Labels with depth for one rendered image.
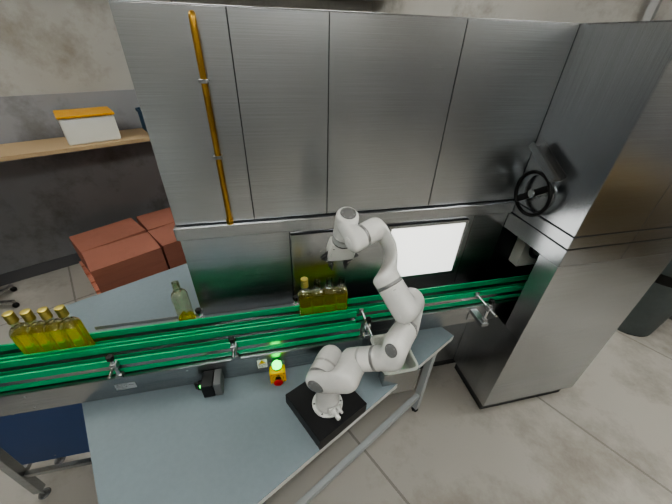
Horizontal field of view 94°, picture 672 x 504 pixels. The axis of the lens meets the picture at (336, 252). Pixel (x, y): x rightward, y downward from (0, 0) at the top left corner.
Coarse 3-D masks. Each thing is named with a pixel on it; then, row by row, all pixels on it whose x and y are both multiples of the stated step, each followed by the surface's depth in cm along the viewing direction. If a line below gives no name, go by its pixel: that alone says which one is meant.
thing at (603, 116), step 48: (576, 48) 122; (624, 48) 106; (576, 96) 124; (624, 96) 108; (576, 144) 126; (624, 144) 109; (576, 192) 128; (624, 192) 123; (528, 240) 154; (576, 240) 132; (624, 240) 139
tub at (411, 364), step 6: (378, 336) 156; (384, 336) 157; (372, 342) 152; (378, 342) 158; (408, 354) 150; (408, 360) 150; (414, 360) 144; (402, 366) 150; (408, 366) 150; (414, 366) 144; (384, 372) 139; (390, 372) 139; (396, 372) 139; (402, 372) 140
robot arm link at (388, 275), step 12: (372, 228) 94; (384, 228) 96; (372, 240) 95; (384, 240) 98; (384, 252) 101; (396, 252) 95; (384, 264) 97; (396, 264) 94; (384, 276) 92; (396, 276) 93; (384, 288) 92
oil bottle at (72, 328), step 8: (56, 312) 121; (64, 312) 123; (64, 320) 124; (72, 320) 126; (80, 320) 130; (64, 328) 125; (72, 328) 126; (80, 328) 129; (64, 336) 127; (72, 336) 128; (80, 336) 129; (88, 336) 134; (72, 344) 130; (80, 344) 131; (88, 344) 134
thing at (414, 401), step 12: (432, 360) 179; (420, 384) 194; (420, 396) 199; (408, 408) 195; (372, 432) 179; (360, 444) 174; (348, 456) 169; (336, 468) 164; (324, 480) 159; (312, 492) 155
